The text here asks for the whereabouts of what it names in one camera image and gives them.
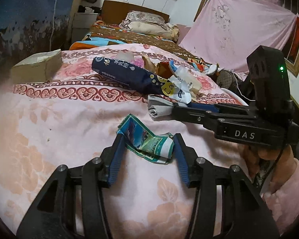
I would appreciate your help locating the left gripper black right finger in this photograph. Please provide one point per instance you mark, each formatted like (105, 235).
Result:
(226, 203)

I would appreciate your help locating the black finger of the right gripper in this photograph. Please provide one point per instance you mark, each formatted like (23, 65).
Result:
(191, 116)
(216, 108)

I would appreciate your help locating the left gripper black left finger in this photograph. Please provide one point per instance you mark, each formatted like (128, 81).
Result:
(70, 203)

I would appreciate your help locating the grey white paper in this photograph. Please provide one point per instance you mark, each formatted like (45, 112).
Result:
(159, 108)

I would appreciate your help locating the green blue paper packet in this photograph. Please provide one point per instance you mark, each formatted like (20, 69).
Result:
(144, 143)

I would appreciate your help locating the pink fleece sleeve forearm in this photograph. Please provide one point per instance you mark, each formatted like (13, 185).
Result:
(284, 203)

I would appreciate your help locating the right hand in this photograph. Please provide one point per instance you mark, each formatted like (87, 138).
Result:
(257, 157)

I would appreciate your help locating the black checked bag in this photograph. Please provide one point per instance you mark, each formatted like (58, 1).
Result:
(228, 80)

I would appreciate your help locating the white torn wrapper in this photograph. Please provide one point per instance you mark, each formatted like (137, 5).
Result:
(187, 84)

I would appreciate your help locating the red cloth at window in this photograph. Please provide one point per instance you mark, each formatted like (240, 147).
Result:
(293, 43)

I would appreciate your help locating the pink hanging sheet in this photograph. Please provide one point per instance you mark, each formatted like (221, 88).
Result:
(226, 32)

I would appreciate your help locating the dark blue milk powder bag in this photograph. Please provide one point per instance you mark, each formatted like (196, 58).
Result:
(138, 79)

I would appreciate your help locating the pink floral blanket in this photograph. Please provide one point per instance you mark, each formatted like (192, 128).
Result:
(71, 119)

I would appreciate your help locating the floral pillow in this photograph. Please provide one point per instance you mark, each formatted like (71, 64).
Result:
(150, 24)

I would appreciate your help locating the brown colourful striped bedspread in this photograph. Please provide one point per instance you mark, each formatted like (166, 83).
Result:
(102, 34)

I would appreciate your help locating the wooden headboard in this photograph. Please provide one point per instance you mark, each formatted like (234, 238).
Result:
(114, 12)

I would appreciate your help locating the beige tissue box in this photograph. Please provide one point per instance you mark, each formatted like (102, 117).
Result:
(37, 68)

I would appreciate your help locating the white nightstand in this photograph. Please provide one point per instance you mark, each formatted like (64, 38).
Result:
(81, 25)

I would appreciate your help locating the blue fabric wardrobe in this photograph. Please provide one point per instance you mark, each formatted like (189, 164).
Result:
(31, 26)

